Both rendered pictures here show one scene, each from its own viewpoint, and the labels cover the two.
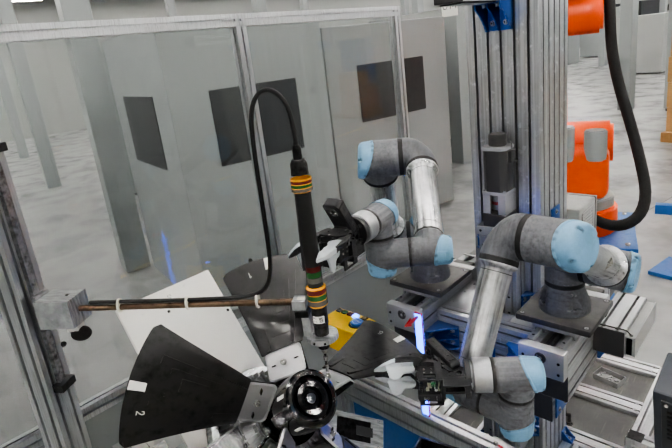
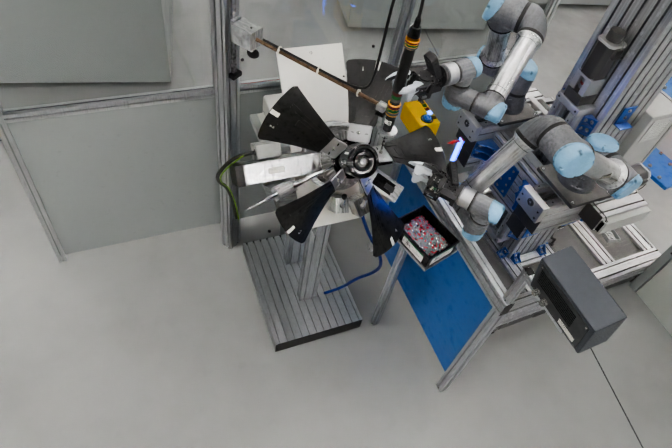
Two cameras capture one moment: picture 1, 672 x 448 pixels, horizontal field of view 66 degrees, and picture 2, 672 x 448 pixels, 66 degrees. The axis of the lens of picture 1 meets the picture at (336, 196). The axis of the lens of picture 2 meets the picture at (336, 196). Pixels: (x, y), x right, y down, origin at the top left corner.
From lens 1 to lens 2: 0.69 m
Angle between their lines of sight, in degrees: 35
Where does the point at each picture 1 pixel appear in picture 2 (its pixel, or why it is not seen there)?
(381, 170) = (500, 22)
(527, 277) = not seen: hidden behind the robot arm
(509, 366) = (483, 202)
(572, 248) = (565, 161)
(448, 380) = (444, 191)
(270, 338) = (357, 115)
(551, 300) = not seen: hidden behind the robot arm
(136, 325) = (285, 64)
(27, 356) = (219, 51)
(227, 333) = (337, 91)
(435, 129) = not seen: outside the picture
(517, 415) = (473, 227)
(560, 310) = (567, 182)
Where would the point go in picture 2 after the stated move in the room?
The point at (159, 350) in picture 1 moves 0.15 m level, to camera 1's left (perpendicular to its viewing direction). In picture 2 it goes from (292, 100) to (250, 84)
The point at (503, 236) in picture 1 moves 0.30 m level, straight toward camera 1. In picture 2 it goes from (536, 127) to (490, 171)
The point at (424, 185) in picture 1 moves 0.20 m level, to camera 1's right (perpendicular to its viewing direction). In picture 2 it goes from (518, 56) to (574, 76)
